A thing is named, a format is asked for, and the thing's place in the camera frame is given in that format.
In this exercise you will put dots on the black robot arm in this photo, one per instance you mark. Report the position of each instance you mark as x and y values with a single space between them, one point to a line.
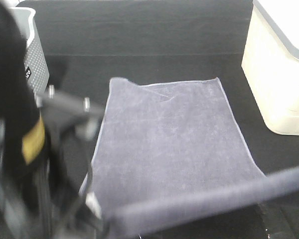
37 198

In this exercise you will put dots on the grey microfibre towel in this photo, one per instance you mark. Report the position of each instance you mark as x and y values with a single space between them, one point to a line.
172 153

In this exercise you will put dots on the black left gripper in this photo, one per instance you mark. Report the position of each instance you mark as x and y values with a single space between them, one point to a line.
67 149

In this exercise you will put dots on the grey perforated laundry basket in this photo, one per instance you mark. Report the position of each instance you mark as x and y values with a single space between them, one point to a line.
36 70

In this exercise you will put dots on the white plastic storage box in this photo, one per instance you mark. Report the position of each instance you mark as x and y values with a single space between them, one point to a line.
271 63

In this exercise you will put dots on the black table cloth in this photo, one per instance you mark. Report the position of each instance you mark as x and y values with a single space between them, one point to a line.
86 42

